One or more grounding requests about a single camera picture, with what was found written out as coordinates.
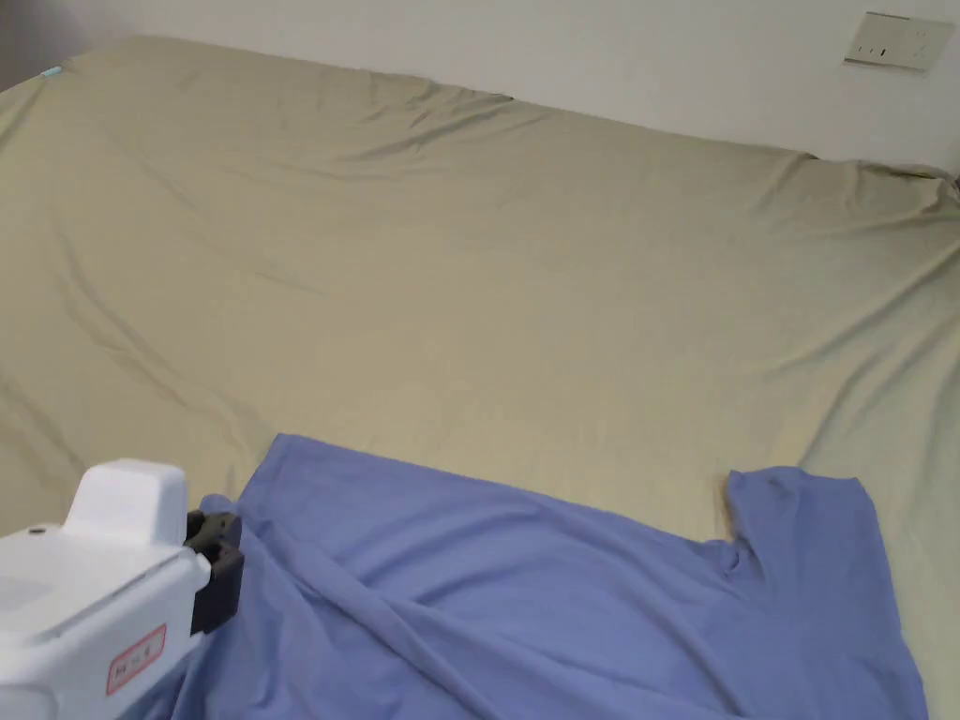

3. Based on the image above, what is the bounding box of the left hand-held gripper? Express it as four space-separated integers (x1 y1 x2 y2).
0 459 246 720

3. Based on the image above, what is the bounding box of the blue shirt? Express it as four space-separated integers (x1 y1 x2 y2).
133 432 931 720

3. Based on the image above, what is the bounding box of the bed with beige sheet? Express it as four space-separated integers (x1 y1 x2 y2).
0 33 960 720

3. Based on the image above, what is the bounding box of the beige wall socket plate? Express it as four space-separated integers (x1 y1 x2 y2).
843 10 957 74

